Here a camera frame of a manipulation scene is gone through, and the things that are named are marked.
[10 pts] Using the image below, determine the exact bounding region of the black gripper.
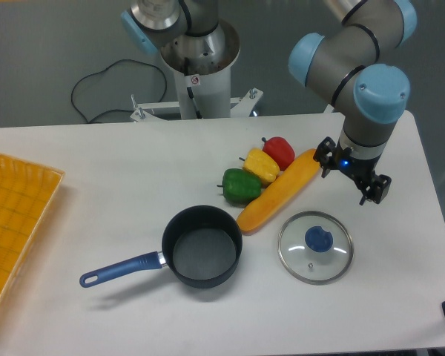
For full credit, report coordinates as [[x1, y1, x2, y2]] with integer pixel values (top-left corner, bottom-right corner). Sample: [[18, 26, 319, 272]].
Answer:
[[313, 136, 392, 205]]

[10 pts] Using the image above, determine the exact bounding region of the long orange bread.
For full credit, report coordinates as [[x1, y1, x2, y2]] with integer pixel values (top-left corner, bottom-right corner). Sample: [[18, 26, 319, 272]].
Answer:
[[236, 148, 320, 234]]

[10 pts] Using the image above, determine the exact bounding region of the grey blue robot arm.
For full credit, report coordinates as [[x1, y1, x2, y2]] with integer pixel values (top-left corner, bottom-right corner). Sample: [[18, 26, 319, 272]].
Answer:
[[121, 1, 417, 203]]

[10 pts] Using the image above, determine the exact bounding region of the red bell pepper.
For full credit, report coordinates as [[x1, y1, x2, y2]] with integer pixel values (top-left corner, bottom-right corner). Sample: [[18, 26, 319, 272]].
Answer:
[[262, 136, 295, 171]]

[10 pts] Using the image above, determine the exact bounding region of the glass lid blue knob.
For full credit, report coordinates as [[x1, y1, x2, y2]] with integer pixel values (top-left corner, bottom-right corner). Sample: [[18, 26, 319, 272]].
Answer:
[[277, 211, 355, 286]]

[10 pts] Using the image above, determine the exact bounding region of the yellow bell pepper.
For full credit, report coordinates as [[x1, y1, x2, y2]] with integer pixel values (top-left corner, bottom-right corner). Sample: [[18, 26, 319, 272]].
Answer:
[[240, 148, 280, 186]]

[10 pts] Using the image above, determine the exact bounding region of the green bell pepper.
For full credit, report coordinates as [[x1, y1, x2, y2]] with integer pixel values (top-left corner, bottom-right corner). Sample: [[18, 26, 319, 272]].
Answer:
[[217, 168, 262, 205]]

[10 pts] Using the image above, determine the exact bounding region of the yellow woven basket tray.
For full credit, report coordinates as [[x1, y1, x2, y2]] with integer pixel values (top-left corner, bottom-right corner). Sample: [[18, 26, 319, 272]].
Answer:
[[0, 153, 65, 305]]

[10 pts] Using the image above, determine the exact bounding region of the dark saucepan blue handle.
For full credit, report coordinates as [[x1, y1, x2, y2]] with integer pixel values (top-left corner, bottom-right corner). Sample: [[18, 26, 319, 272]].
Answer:
[[79, 205, 243, 289]]

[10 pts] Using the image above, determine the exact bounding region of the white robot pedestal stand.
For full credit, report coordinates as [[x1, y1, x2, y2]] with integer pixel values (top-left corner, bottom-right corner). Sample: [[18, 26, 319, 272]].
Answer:
[[129, 18, 263, 122]]

